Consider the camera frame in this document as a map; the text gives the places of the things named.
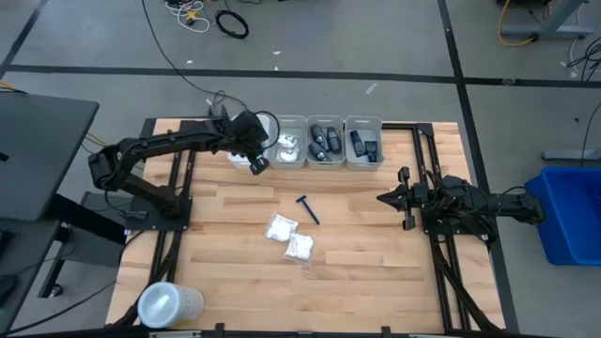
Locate translucent grey storage bin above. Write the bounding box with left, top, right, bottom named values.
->
left=266, top=115, right=308, bottom=170
left=344, top=115, right=384, bottom=172
left=305, top=115, right=347, bottom=171

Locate clear bag of cotton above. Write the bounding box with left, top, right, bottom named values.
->
left=264, top=212, right=300, bottom=244
left=282, top=231, right=316, bottom=264
left=277, top=147, right=301, bottom=164
left=276, top=132, right=301, bottom=149

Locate long black floor cable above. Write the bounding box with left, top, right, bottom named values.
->
left=0, top=280, right=118, bottom=337
left=140, top=0, right=250, bottom=115

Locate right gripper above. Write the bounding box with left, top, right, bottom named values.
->
left=377, top=166, right=417, bottom=231

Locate white cable bundle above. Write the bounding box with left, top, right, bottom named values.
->
left=163, top=0, right=211, bottom=35

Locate grey desk base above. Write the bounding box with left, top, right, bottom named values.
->
left=498, top=0, right=596, bottom=41

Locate yellow floor cable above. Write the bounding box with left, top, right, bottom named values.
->
left=0, top=79, right=146, bottom=171
left=496, top=0, right=536, bottom=48

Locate blue plastic tote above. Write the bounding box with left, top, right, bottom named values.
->
left=523, top=166, right=601, bottom=267

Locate grey desk foot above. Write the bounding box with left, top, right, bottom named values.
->
left=541, top=148, right=601, bottom=163

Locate black desk leg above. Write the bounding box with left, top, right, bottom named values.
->
left=38, top=191, right=129, bottom=300

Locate black coiled cable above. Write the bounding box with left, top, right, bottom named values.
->
left=214, top=9, right=251, bottom=40

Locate black cable bundle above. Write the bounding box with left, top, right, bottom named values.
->
left=566, top=36, right=601, bottom=82

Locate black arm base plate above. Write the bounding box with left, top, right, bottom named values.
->
left=421, top=201, right=494, bottom=237
left=124, top=194, right=193, bottom=232

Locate white opaque storage bin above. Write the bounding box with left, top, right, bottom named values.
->
left=226, top=114, right=271, bottom=170

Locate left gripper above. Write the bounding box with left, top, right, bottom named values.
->
left=228, top=111, right=272, bottom=177

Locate black desk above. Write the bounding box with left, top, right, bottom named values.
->
left=0, top=92, right=100, bottom=223

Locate blue disposable razor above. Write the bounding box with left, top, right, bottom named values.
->
left=295, top=195, right=321, bottom=226

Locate black aluminium table frame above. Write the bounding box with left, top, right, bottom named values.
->
left=105, top=116, right=520, bottom=338

